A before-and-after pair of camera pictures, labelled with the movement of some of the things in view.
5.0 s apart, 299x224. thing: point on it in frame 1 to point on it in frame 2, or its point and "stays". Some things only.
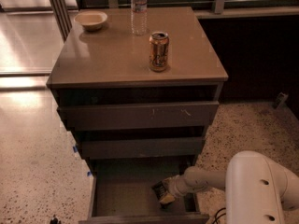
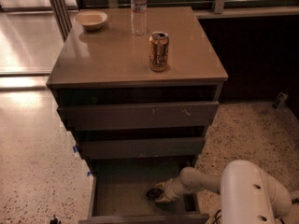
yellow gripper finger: [168, 182] to [163, 185]
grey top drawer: [169, 115] stays
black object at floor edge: [54, 220] stays
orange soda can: [159, 51] stays
